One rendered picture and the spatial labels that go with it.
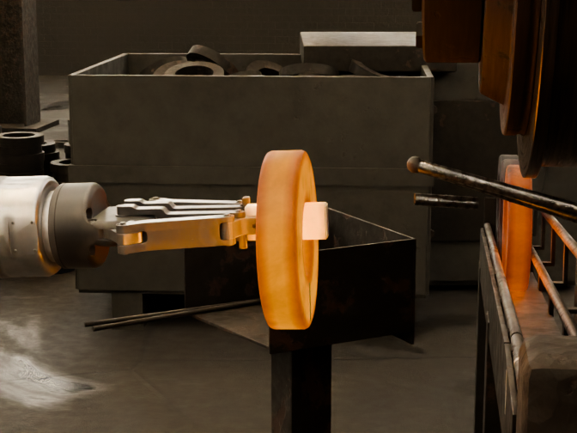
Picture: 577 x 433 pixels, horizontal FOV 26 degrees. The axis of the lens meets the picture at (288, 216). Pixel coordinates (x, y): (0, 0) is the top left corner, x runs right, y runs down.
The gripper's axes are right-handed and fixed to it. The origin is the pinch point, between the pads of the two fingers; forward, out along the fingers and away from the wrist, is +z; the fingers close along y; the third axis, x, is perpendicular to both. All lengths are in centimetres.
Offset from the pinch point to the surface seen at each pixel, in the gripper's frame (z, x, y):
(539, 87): 20.5, 12.2, 15.1
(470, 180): 15.6, 4.4, 7.3
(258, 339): -10.1, -23.0, -40.5
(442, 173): 13.5, 4.8, 6.3
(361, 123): -13, -22, -240
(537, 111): 20.4, 10.4, 13.5
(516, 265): 22, -21, -68
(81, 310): -102, -79, -254
